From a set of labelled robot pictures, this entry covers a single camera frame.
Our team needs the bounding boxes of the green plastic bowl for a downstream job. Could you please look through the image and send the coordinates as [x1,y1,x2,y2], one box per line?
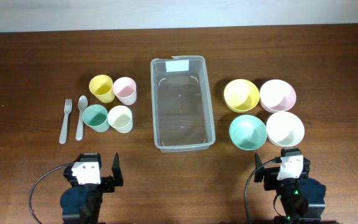
[229,115,267,151]

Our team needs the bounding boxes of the cream plastic cup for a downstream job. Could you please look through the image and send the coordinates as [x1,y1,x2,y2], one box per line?
[108,105,133,134]

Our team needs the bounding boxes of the cream plastic bowl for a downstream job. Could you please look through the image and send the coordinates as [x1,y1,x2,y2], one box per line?
[266,111,305,147]

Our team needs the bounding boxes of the green plastic cup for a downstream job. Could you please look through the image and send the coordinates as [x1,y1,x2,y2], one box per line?
[83,105,110,133]

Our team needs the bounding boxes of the grey plastic spoon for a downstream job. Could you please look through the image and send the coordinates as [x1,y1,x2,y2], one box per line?
[75,95,88,141]

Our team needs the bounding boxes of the pink plastic bowl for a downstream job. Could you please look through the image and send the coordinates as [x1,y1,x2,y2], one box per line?
[260,80,296,113]

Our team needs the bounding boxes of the yellow plastic bowl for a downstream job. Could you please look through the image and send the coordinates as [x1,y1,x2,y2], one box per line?
[224,79,260,113]

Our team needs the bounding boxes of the pink plastic cup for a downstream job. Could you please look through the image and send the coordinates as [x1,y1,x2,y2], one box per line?
[112,77,137,105]

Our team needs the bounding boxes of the yellow plastic cup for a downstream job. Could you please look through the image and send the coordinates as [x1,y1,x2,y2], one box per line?
[89,75,115,103]

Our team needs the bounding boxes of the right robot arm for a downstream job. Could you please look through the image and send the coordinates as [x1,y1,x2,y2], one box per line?
[254,147,326,223]

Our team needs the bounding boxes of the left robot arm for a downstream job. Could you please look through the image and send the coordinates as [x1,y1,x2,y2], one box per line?
[60,153,124,224]

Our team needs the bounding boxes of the clear plastic container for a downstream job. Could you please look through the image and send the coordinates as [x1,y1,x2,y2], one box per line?
[150,55,216,153]

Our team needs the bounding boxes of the grey plastic fork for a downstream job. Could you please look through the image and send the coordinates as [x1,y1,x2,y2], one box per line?
[59,99,72,144]

